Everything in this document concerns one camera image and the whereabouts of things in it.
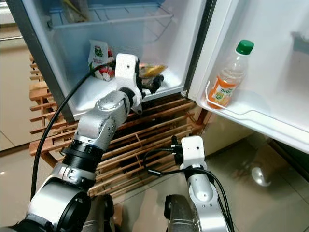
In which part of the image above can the dark grey fridge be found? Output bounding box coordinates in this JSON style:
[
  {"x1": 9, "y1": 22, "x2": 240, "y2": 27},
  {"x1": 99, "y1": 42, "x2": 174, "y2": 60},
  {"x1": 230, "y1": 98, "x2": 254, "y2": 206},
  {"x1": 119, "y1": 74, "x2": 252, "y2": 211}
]
[{"x1": 5, "y1": 0, "x2": 218, "y2": 121}]

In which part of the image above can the white fridge door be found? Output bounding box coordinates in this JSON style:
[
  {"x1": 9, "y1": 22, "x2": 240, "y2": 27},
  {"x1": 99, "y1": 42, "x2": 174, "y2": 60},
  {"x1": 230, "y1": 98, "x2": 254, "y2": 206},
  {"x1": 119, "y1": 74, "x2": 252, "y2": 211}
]
[{"x1": 188, "y1": 0, "x2": 309, "y2": 141}]

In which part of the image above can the yellow snack packet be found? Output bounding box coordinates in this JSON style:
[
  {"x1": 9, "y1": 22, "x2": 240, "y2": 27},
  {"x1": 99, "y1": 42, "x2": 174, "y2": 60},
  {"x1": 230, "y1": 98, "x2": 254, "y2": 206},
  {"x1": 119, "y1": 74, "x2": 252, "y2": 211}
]
[{"x1": 140, "y1": 63, "x2": 167, "y2": 78}]

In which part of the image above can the wooden slatted rack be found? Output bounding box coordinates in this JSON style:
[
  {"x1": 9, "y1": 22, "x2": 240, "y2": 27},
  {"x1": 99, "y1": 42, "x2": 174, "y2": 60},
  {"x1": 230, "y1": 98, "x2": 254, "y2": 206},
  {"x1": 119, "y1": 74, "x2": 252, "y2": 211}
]
[{"x1": 29, "y1": 56, "x2": 206, "y2": 196}]

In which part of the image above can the red and white juice carton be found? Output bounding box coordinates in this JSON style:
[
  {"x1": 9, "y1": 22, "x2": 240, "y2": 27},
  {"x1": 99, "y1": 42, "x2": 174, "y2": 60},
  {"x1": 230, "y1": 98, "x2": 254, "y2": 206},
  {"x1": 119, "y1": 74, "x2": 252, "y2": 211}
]
[{"x1": 88, "y1": 40, "x2": 116, "y2": 82}]

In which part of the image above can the dark grey robot leg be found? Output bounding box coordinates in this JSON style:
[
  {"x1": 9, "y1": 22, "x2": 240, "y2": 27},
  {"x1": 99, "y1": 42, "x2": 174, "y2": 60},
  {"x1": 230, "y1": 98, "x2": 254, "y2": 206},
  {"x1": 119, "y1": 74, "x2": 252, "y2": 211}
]
[{"x1": 164, "y1": 194, "x2": 198, "y2": 232}]

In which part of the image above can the orange juice bottle green cap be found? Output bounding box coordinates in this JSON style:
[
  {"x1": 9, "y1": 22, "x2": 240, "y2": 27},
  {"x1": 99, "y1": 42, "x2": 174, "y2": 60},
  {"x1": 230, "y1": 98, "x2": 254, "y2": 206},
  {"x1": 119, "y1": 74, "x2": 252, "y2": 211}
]
[{"x1": 206, "y1": 40, "x2": 254, "y2": 109}]

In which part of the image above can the yellow green plastic bag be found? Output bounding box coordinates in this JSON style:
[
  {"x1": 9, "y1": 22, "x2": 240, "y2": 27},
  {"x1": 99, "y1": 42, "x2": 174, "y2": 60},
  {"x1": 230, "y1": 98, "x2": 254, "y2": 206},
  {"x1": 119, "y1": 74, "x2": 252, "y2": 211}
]
[{"x1": 60, "y1": 0, "x2": 90, "y2": 24}]

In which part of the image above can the cream kitchen cabinet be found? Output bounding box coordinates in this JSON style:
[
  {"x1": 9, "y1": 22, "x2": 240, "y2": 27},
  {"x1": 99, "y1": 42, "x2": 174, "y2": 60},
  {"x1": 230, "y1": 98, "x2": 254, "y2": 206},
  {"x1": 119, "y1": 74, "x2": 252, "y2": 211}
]
[{"x1": 0, "y1": 24, "x2": 39, "y2": 150}]

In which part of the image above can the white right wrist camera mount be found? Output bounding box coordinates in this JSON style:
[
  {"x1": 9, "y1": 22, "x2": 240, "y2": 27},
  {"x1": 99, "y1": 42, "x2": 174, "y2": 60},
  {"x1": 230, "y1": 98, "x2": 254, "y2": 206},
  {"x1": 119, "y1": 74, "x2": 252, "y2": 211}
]
[{"x1": 180, "y1": 136, "x2": 205, "y2": 170}]

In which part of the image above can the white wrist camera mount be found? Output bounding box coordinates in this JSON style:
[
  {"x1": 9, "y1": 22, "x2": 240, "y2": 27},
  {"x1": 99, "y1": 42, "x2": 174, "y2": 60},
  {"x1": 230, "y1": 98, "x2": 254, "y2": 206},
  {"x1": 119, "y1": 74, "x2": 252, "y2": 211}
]
[
  {"x1": 114, "y1": 53, "x2": 140, "y2": 92},
  {"x1": 180, "y1": 136, "x2": 205, "y2": 170}
]

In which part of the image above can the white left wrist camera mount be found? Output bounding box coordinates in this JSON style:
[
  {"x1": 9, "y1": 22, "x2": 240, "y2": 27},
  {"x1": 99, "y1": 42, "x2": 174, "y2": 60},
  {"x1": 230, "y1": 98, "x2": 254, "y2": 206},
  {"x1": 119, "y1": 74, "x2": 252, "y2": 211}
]
[{"x1": 114, "y1": 53, "x2": 140, "y2": 92}]

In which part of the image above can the white wire fridge shelf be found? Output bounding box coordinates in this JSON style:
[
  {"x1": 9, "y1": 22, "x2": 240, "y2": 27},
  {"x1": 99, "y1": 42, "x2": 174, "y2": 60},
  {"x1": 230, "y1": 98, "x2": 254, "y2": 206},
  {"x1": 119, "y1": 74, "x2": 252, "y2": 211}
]
[{"x1": 48, "y1": 12, "x2": 174, "y2": 32}]

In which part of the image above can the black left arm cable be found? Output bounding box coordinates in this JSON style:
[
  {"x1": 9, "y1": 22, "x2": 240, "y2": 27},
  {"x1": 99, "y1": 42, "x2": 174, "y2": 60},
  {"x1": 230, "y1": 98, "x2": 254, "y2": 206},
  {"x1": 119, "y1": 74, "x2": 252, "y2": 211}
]
[{"x1": 30, "y1": 60, "x2": 116, "y2": 199}]

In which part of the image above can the metal cabinet handle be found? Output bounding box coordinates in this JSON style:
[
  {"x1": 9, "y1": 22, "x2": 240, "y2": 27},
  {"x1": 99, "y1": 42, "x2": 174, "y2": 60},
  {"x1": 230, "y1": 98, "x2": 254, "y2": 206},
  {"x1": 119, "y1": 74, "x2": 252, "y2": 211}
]
[{"x1": 0, "y1": 35, "x2": 25, "y2": 42}]

